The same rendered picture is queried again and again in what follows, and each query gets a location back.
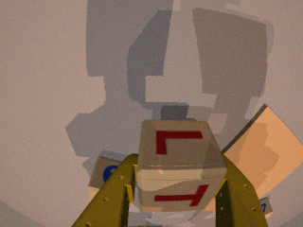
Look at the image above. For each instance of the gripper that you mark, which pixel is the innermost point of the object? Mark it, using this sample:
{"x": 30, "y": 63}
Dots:
{"x": 237, "y": 203}

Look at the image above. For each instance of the orange flat mat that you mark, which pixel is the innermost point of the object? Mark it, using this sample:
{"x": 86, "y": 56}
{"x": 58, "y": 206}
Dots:
{"x": 265, "y": 151}

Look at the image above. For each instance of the tan block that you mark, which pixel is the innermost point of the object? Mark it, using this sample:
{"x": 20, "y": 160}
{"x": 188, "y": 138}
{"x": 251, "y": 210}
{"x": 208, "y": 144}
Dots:
{"x": 102, "y": 171}
{"x": 266, "y": 207}
{"x": 180, "y": 166}

